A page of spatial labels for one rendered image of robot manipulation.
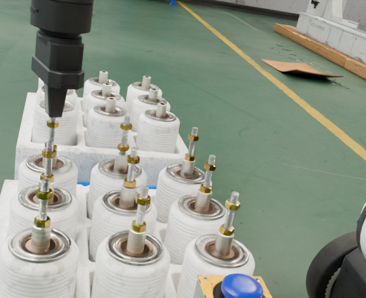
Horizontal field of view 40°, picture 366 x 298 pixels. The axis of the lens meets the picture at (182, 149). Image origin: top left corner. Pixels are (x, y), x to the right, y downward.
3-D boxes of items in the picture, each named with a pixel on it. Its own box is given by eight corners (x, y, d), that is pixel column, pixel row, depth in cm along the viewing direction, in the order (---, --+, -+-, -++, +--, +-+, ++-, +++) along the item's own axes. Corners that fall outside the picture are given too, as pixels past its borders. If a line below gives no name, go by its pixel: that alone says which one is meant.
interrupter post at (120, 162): (114, 167, 87) (116, 149, 85) (128, 169, 87) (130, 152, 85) (111, 172, 84) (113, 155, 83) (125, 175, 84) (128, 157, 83)
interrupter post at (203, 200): (196, 213, 76) (200, 194, 75) (191, 205, 78) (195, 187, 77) (210, 213, 77) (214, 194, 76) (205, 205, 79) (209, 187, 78)
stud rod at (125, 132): (119, 158, 84) (125, 117, 81) (118, 156, 85) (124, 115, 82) (125, 159, 84) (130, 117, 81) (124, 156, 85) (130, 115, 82)
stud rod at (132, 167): (127, 196, 73) (134, 149, 71) (123, 193, 74) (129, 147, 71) (132, 195, 74) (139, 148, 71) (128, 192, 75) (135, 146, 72)
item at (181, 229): (162, 323, 78) (182, 224, 72) (147, 284, 87) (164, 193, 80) (217, 318, 82) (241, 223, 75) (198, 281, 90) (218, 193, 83)
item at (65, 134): (71, 171, 122) (78, 101, 116) (71, 189, 114) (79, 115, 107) (30, 168, 120) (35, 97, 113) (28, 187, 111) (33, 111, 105)
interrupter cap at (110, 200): (135, 223, 70) (135, 219, 70) (90, 205, 73) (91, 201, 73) (159, 204, 77) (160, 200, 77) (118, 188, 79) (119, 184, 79)
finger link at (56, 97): (44, 116, 78) (47, 78, 76) (64, 115, 80) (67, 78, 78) (47, 119, 77) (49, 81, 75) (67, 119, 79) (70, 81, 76)
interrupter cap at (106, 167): (103, 158, 89) (103, 155, 89) (144, 166, 89) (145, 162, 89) (93, 176, 82) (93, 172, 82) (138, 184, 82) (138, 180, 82)
